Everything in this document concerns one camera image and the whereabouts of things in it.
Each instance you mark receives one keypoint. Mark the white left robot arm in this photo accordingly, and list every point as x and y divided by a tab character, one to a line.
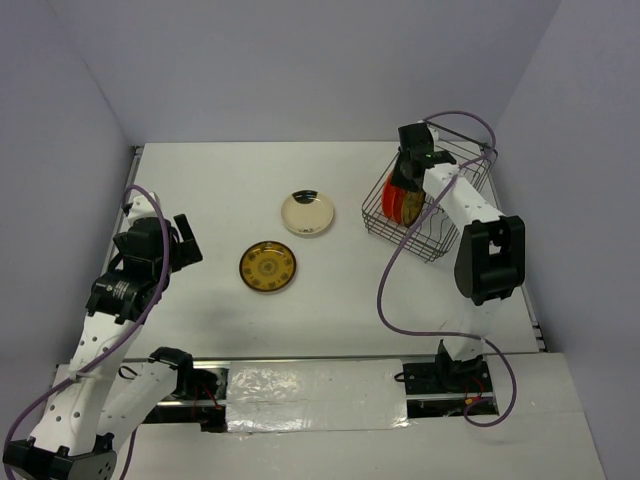
82	430

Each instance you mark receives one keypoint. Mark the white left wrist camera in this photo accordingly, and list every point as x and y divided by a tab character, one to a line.
138	208

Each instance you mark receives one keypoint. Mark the yellow patterned plate brown rim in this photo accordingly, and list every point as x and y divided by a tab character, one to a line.
412	206

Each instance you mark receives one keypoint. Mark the cream plate floral print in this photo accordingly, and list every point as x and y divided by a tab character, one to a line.
307	213

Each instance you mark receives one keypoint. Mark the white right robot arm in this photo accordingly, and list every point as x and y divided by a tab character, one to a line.
490	261

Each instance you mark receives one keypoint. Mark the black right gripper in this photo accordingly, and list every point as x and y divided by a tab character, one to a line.
398	179

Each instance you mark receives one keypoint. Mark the aluminium table edge rail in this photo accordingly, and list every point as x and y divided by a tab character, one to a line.
137	154

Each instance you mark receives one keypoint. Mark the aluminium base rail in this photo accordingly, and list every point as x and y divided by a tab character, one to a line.
425	397

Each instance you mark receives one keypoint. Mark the orange plate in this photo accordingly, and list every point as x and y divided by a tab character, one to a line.
387	199
397	204

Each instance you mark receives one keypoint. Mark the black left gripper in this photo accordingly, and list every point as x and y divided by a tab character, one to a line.
185	252

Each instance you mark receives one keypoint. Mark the silver foil tape cover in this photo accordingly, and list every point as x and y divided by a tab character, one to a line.
314	396

